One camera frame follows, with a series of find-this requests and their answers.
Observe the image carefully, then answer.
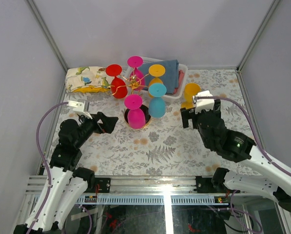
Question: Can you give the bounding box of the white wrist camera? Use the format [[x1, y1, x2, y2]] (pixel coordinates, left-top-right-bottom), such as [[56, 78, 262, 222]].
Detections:
[[192, 90, 214, 114], [67, 100, 93, 119]]

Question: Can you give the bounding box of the red plastic wine glass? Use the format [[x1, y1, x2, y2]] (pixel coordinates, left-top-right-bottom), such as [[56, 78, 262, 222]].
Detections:
[[105, 64, 128, 99]]

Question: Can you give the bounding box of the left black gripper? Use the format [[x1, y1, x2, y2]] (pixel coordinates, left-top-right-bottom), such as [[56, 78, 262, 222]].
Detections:
[[76, 112, 120, 149]]

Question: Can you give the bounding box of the blue folded cloth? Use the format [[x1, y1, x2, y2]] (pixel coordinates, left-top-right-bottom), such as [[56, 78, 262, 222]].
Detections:
[[139, 59, 179, 94]]

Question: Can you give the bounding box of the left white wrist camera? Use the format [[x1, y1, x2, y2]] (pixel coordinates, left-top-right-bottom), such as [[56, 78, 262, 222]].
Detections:
[[67, 100, 93, 119]]

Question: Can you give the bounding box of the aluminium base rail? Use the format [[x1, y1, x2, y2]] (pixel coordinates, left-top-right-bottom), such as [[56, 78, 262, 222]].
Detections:
[[25, 175, 231, 205]]

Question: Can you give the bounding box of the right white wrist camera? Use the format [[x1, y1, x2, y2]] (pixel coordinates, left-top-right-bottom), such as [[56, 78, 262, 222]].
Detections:
[[192, 90, 214, 114]]

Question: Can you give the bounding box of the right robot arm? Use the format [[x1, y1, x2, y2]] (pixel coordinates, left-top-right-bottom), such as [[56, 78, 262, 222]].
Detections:
[[180, 97, 291, 213]]

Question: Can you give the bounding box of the gold wine glass rack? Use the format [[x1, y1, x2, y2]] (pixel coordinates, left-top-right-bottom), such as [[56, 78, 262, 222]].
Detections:
[[109, 77, 151, 129]]

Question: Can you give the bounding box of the yellow plastic goblet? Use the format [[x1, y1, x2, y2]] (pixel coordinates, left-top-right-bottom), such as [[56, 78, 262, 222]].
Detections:
[[149, 64, 165, 86], [181, 83, 201, 109]]

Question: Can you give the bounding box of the magenta plastic goblet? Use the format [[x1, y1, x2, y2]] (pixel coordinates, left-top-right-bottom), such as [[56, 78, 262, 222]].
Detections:
[[127, 56, 145, 91], [124, 94, 146, 129]]

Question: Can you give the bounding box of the dinosaur print cloth bag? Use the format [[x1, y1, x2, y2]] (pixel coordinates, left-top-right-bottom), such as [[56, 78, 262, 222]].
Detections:
[[65, 66, 114, 93]]

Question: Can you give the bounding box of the blue plastic goblet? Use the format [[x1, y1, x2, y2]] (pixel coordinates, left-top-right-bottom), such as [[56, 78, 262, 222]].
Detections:
[[149, 83, 167, 118]]

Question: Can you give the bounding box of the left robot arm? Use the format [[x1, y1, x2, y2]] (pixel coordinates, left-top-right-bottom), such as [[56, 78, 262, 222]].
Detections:
[[14, 112, 118, 234]]

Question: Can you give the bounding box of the white plastic basket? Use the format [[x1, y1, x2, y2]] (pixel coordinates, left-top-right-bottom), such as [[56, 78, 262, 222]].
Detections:
[[124, 56, 189, 102]]

